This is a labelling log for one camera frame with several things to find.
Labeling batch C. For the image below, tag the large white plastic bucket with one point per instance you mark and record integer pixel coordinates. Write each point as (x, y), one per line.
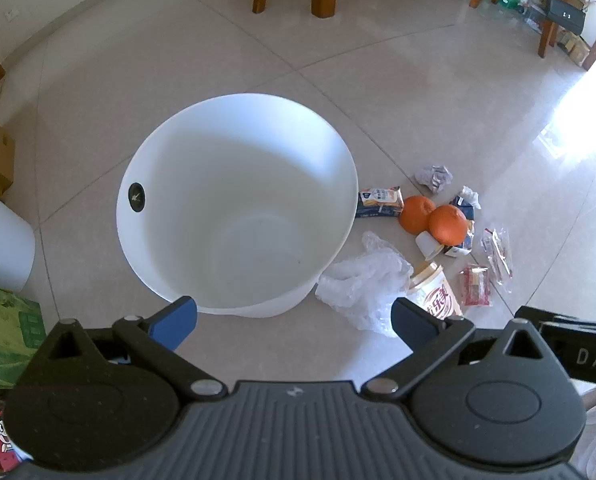
(237, 185)

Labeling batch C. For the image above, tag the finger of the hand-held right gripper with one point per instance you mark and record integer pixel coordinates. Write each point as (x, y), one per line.
(528, 311)

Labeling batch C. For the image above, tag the grey paper ball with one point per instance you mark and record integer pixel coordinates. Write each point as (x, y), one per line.
(434, 178)

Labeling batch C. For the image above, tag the clear plastic wrapper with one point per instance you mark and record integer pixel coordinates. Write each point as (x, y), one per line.
(498, 255)

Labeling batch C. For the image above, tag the black bag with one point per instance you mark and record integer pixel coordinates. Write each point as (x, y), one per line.
(565, 12)

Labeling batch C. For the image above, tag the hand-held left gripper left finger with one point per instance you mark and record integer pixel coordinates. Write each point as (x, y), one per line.
(177, 317)

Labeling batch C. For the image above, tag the orange fruit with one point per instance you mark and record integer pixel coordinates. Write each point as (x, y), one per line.
(415, 212)
(448, 225)

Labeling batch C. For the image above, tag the wooden chair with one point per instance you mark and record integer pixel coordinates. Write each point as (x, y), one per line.
(548, 35)

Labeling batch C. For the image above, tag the white lidded bucket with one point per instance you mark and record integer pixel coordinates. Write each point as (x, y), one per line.
(2, 245)

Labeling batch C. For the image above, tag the clear plastic bag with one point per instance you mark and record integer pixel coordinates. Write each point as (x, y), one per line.
(358, 280)

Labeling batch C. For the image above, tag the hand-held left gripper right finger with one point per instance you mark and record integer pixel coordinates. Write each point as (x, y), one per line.
(413, 320)

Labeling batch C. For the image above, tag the green printed box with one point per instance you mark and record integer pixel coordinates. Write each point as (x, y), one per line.
(7, 335)

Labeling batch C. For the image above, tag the paper milk tea cup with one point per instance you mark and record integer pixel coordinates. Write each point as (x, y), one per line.
(435, 292)

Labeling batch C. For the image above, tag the blue orange biscuit packet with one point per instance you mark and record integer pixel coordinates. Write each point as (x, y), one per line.
(378, 202)

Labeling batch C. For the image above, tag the red snack wrapper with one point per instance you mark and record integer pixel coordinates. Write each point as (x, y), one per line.
(475, 285)

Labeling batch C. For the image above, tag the small white plastic cup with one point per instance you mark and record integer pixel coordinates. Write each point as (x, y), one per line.
(428, 245)

